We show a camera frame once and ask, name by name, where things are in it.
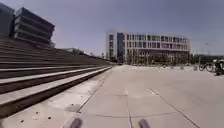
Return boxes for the row of parked bicycles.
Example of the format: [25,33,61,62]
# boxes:
[197,57,224,77]

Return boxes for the wide dark stone steps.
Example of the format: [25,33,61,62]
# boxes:
[0,38,115,120]

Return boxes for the robot's own part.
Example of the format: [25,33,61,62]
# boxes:
[68,117,83,128]
[137,118,152,128]

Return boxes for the pale concrete slab pavement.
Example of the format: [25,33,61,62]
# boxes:
[0,63,224,128]

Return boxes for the white building with many windows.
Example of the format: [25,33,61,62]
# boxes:
[106,31,192,66]

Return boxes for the dark banded office building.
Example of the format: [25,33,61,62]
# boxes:
[13,6,56,50]

